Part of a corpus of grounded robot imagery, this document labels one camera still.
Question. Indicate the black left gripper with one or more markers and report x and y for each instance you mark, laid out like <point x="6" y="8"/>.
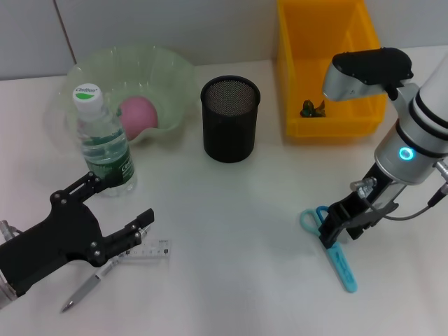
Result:
<point x="56" y="241"/>

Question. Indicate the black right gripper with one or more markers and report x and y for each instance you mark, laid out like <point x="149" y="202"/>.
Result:
<point x="364" y="206"/>

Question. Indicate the blue teal scissors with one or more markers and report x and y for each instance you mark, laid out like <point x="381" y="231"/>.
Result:
<point x="341" y="269"/>

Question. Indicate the clear green-label water bottle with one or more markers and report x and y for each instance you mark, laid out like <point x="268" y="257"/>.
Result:
<point x="101" y="140"/>

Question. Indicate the pink peach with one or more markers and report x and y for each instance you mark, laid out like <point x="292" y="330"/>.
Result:
<point x="138" y="117"/>

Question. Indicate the green plastic wrapper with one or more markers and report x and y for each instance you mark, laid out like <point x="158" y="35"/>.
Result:
<point x="309" y="110"/>

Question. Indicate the clear plastic ruler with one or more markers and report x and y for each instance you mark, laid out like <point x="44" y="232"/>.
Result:
<point x="157" y="250"/>

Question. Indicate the grey white ballpoint pen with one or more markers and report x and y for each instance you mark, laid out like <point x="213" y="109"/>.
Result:
<point x="84" y="288"/>

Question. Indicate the black mesh pen holder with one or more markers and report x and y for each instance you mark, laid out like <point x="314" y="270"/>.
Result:
<point x="229" y="140"/>

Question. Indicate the green wavy fruit plate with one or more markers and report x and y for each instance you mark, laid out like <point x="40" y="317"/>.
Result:
<point x="157" y="70"/>

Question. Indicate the yellow plastic bin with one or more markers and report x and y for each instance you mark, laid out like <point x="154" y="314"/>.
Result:
<point x="315" y="127"/>

